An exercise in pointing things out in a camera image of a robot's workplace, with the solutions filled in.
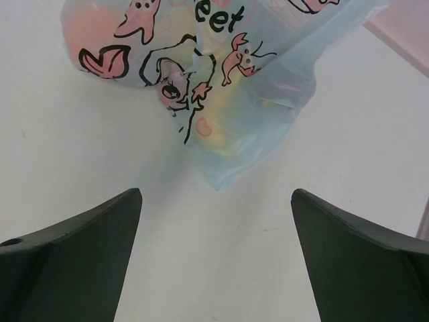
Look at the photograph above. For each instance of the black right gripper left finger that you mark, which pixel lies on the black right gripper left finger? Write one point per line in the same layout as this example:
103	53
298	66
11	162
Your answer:
73	270

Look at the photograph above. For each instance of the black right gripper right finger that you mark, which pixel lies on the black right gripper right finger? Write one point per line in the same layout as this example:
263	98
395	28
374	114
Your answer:
359	270

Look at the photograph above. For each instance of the light blue cartoon plastic bag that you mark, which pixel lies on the light blue cartoon plastic bag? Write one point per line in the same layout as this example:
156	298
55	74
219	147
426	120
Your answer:
174	47

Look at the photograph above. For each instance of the yellow fake banana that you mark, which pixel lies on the yellow fake banana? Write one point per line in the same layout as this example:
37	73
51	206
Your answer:
214	126

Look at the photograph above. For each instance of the pink fake peach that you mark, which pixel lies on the pink fake peach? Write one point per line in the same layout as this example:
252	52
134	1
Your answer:
89	26

